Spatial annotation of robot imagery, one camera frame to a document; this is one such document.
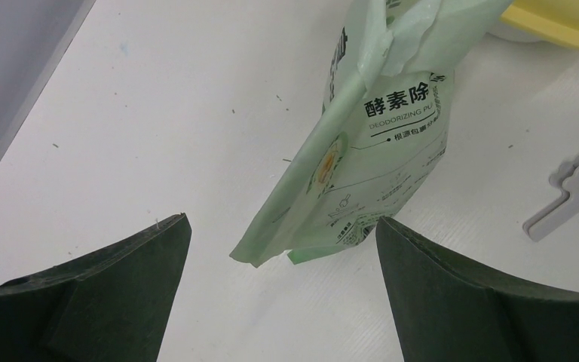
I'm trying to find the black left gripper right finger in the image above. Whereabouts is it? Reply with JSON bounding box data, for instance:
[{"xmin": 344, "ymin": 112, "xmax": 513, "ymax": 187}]
[{"xmin": 375, "ymin": 218, "xmax": 579, "ymax": 361}]

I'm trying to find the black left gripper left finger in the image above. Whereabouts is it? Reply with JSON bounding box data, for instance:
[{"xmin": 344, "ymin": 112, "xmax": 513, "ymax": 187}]
[{"xmin": 0, "ymin": 213, "xmax": 192, "ymax": 361}]

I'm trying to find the green cat litter bag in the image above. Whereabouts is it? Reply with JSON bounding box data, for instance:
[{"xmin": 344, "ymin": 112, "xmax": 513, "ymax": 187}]
[{"xmin": 230, "ymin": 1, "xmax": 509, "ymax": 267}]

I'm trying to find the white bag sealing clip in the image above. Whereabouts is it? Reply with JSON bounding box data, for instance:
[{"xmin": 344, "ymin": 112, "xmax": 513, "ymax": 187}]
[{"xmin": 522, "ymin": 155, "xmax": 579, "ymax": 242}]

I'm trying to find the yellow litter box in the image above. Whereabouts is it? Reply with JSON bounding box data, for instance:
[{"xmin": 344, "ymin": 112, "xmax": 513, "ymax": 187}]
[{"xmin": 489, "ymin": 0, "xmax": 579, "ymax": 50}]

